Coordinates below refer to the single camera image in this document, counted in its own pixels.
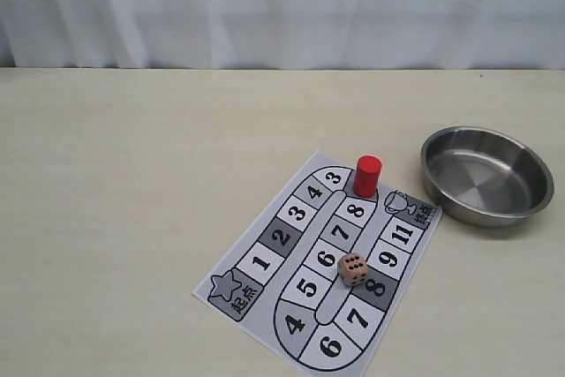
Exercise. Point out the red cylinder game piece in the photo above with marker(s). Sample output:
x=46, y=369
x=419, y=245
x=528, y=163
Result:
x=367, y=176

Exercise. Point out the wooden die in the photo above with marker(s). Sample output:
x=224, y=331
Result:
x=352, y=268

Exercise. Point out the paper game board sheet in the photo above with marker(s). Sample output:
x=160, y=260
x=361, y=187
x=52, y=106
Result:
x=279, y=281

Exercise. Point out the stainless steel round dish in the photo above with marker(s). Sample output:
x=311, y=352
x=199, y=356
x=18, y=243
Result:
x=483, y=177

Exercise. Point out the white curtain backdrop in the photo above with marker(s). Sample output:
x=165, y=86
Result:
x=283, y=34

